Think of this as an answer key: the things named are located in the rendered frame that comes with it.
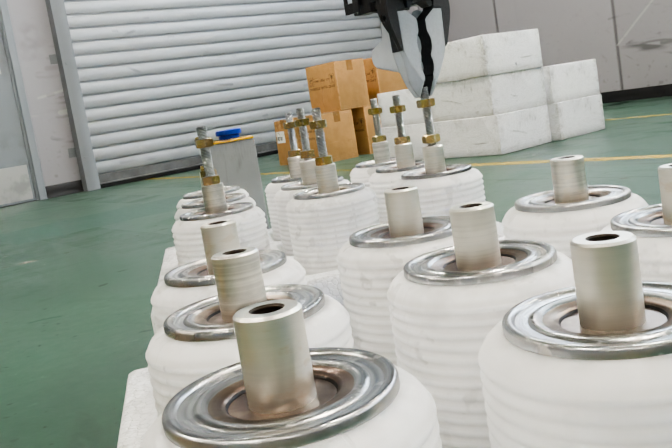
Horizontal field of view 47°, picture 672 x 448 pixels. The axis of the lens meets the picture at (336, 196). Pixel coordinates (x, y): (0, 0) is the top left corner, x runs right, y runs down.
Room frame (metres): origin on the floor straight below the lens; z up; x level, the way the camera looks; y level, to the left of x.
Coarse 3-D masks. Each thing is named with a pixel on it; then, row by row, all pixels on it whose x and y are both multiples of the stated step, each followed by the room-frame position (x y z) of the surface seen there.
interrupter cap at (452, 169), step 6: (450, 168) 0.83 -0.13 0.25; (456, 168) 0.82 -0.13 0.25; (462, 168) 0.79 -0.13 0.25; (468, 168) 0.80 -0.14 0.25; (402, 174) 0.83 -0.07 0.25; (408, 174) 0.83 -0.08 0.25; (414, 174) 0.83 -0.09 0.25; (420, 174) 0.83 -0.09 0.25; (426, 174) 0.79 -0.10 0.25; (432, 174) 0.79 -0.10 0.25; (438, 174) 0.78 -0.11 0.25; (444, 174) 0.78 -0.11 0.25; (450, 174) 0.79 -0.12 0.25
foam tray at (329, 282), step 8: (496, 224) 0.85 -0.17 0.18; (272, 240) 0.99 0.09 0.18; (168, 248) 1.07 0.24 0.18; (272, 248) 0.93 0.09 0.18; (280, 248) 0.96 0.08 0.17; (168, 256) 1.00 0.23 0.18; (176, 256) 0.99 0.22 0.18; (288, 256) 0.86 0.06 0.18; (168, 264) 0.94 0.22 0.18; (176, 264) 0.93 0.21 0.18; (160, 272) 0.90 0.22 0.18; (328, 272) 0.74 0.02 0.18; (336, 272) 0.74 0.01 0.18; (160, 280) 0.84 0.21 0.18; (312, 280) 0.72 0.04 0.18; (320, 280) 0.72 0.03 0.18; (328, 280) 0.72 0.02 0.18; (336, 280) 0.72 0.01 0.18; (320, 288) 0.72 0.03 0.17; (328, 288) 0.72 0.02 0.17; (336, 288) 0.72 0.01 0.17; (336, 296) 0.72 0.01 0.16; (152, 312) 0.70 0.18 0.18; (152, 320) 0.70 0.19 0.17
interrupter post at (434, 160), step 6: (438, 144) 0.83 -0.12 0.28; (426, 150) 0.81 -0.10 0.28; (432, 150) 0.81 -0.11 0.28; (438, 150) 0.81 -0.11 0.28; (426, 156) 0.82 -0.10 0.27; (432, 156) 0.81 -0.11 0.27; (438, 156) 0.81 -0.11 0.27; (426, 162) 0.82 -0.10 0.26; (432, 162) 0.81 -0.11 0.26; (438, 162) 0.81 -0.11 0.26; (444, 162) 0.82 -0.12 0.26; (426, 168) 0.82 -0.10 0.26; (432, 168) 0.81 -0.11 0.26; (438, 168) 0.81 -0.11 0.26; (444, 168) 0.82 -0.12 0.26
